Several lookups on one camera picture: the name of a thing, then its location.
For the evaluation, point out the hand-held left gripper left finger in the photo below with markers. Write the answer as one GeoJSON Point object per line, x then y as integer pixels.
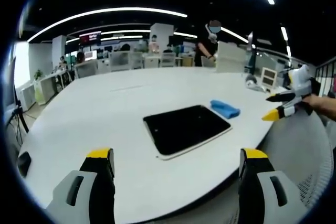
{"type": "Point", "coordinates": [78, 190]}

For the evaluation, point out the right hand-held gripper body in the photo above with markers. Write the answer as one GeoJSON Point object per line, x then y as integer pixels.
{"type": "Point", "coordinates": [302, 79]}

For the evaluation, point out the blue cleaning cloth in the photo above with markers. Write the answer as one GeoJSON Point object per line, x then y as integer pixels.
{"type": "Point", "coordinates": [225, 108]}

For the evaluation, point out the black tripod stand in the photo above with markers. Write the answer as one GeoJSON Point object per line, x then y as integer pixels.
{"type": "Point", "coordinates": [15, 119]}

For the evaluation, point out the black object on table edge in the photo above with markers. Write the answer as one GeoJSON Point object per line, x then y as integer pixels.
{"type": "Point", "coordinates": [24, 163]}

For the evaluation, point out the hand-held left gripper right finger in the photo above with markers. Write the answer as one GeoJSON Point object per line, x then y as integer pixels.
{"type": "Point", "coordinates": [270, 192]}

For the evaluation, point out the white mesh office chair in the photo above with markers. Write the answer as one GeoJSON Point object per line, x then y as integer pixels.
{"type": "Point", "coordinates": [299, 161]}

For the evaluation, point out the red wall screen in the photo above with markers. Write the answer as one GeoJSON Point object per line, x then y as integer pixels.
{"type": "Point", "coordinates": [90, 38]}

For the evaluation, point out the small white drawer box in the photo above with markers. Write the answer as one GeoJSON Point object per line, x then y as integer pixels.
{"type": "Point", "coordinates": [269, 77]}

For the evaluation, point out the person's right hand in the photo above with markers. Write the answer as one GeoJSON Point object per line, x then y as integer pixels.
{"type": "Point", "coordinates": [321, 107]}

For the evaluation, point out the white board panel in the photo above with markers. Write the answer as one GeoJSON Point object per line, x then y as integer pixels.
{"type": "Point", "coordinates": [230, 57]}

